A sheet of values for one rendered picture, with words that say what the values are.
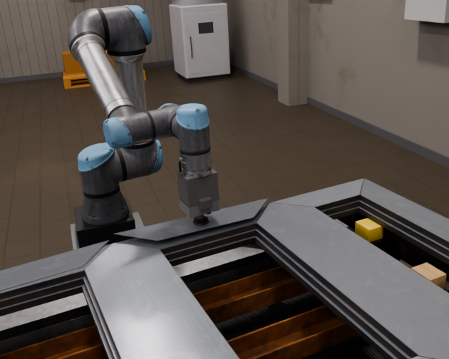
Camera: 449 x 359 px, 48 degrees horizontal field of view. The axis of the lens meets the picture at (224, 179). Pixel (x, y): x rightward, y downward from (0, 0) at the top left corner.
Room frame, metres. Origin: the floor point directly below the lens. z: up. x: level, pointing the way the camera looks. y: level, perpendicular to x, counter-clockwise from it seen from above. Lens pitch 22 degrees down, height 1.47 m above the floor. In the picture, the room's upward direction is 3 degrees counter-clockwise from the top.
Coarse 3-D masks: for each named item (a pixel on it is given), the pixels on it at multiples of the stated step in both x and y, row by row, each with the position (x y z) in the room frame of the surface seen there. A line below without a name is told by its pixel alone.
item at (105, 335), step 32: (256, 224) 1.18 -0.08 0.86; (384, 224) 1.20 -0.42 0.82; (96, 256) 1.05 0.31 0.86; (192, 256) 1.09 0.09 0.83; (288, 256) 1.03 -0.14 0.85; (448, 256) 1.01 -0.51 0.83; (32, 288) 0.95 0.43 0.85; (64, 288) 0.97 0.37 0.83; (320, 288) 0.91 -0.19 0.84; (96, 320) 0.85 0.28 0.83; (352, 320) 0.80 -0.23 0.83; (384, 352) 0.72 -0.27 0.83
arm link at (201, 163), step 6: (210, 150) 1.17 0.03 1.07; (180, 156) 1.17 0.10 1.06; (186, 156) 1.14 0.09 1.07; (192, 156) 1.14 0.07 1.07; (198, 156) 1.14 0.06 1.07; (204, 156) 1.14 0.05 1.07; (210, 156) 1.16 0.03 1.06; (186, 162) 1.14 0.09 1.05; (192, 162) 1.14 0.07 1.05; (198, 162) 1.14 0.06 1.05; (204, 162) 1.14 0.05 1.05; (210, 162) 1.16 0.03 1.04; (186, 168) 1.15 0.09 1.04; (192, 168) 1.14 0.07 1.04; (198, 168) 1.14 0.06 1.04; (204, 168) 1.14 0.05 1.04
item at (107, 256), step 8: (120, 248) 1.09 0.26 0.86; (128, 248) 1.08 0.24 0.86; (136, 248) 1.08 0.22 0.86; (144, 248) 1.08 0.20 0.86; (152, 248) 1.08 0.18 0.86; (104, 256) 1.05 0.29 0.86; (112, 256) 1.05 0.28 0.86; (120, 256) 1.04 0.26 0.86; (128, 256) 1.04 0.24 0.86; (96, 264) 1.02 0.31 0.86
